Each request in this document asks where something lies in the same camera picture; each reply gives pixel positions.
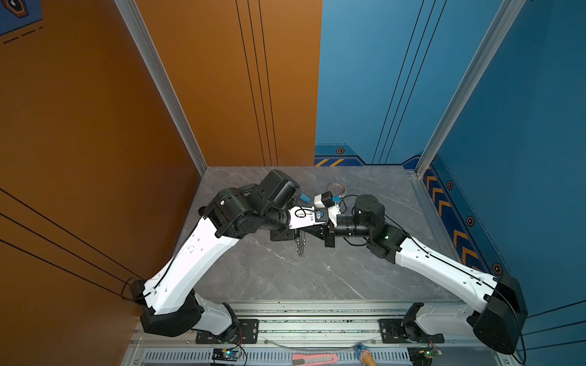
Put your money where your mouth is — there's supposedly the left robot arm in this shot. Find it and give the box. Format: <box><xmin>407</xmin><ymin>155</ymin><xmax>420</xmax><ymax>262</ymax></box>
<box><xmin>130</xmin><ymin>169</ymin><xmax>302</xmax><ymax>343</ymax></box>

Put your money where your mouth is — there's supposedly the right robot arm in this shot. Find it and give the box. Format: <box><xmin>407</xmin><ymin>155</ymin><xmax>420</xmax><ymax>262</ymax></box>
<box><xmin>289</xmin><ymin>195</ymin><xmax>528</xmax><ymax>356</ymax></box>

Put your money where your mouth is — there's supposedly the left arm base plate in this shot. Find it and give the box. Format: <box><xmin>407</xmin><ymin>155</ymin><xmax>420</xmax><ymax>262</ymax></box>
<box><xmin>195</xmin><ymin>319</ymin><xmax>259</xmax><ymax>345</ymax></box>

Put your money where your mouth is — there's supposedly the toy ice cream cone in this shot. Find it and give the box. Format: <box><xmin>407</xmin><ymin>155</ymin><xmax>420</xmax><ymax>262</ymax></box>
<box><xmin>354</xmin><ymin>344</ymin><xmax>377</xmax><ymax>366</ymax></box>

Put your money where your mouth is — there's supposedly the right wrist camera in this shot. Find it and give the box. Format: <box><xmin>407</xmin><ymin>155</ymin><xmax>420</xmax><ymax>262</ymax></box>
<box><xmin>313</xmin><ymin>192</ymin><xmax>341</xmax><ymax>227</ymax></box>

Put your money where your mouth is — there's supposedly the pink utility knife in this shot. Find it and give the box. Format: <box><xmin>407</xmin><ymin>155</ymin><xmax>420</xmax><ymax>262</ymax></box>
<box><xmin>291</xmin><ymin>353</ymin><xmax>339</xmax><ymax>366</ymax></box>

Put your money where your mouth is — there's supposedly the right circuit board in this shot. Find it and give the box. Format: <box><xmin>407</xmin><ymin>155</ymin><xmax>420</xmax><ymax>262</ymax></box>
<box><xmin>407</xmin><ymin>348</ymin><xmax>443</xmax><ymax>366</ymax></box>

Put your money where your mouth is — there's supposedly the left circuit board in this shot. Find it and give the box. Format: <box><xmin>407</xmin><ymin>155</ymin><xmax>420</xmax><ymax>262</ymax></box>
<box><xmin>211</xmin><ymin>348</ymin><xmax>244</xmax><ymax>365</ymax></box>

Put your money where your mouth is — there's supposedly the circuit board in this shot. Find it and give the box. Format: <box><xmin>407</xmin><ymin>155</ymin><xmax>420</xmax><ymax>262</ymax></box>
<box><xmin>407</xmin><ymin>348</ymin><xmax>443</xmax><ymax>366</ymax></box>
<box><xmin>211</xmin><ymin>348</ymin><xmax>244</xmax><ymax>365</ymax></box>

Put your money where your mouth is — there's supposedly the blue toy microphone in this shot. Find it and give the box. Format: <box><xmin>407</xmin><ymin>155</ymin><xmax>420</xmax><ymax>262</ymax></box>
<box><xmin>300</xmin><ymin>193</ymin><xmax>312</xmax><ymax>204</ymax></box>

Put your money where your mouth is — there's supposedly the masking tape roll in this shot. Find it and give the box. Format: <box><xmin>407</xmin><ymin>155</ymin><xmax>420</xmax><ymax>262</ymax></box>
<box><xmin>327</xmin><ymin>181</ymin><xmax>346</xmax><ymax>196</ymax></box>

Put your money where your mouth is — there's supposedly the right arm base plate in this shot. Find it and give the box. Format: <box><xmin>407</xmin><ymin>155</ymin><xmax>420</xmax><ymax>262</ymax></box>
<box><xmin>378</xmin><ymin>319</ymin><xmax>445</xmax><ymax>344</ymax></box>

